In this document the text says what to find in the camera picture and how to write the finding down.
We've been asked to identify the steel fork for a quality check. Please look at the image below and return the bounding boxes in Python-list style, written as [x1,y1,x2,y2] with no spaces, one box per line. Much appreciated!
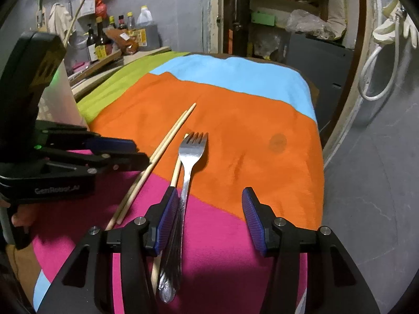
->
[158,133,208,303]

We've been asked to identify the person's left hand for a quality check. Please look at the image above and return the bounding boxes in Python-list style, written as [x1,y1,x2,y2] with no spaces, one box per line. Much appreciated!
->
[11,205,33,227]

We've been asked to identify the wooden cutting board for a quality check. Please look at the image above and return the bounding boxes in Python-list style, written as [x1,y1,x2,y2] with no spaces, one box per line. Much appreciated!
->
[69,50,122,87]

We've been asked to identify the dark soy sauce bottle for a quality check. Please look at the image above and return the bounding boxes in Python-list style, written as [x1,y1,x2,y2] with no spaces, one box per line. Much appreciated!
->
[95,16,112,60]

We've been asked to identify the hanging beige towel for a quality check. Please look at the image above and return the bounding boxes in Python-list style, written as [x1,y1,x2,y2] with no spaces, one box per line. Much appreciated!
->
[48,3,73,41]

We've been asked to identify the red plastic bag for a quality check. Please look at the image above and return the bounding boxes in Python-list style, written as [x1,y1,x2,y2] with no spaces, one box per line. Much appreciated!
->
[95,0,107,19]

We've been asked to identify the large oil jug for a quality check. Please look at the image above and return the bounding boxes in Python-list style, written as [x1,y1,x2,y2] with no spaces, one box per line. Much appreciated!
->
[136,5,160,51]

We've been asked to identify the multicolour patchwork cloth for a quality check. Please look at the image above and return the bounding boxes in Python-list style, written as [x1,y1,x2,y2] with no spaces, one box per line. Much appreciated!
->
[32,51,326,314]

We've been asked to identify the dark grey cabinet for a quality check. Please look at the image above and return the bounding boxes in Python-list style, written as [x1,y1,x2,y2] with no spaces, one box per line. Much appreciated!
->
[285,33,354,129]

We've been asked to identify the white rubber gloves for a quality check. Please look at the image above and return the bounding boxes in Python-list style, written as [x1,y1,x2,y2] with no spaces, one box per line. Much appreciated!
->
[373,0,418,49]

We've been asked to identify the clear plastic bag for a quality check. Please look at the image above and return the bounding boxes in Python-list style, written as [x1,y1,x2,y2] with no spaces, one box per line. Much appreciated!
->
[285,9,335,40]

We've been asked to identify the white wall box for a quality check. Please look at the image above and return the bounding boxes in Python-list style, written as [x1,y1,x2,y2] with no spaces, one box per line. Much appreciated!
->
[78,0,96,17]

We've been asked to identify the white shower hose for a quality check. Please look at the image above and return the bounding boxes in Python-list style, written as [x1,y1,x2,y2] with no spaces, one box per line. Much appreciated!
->
[357,10,404,102]

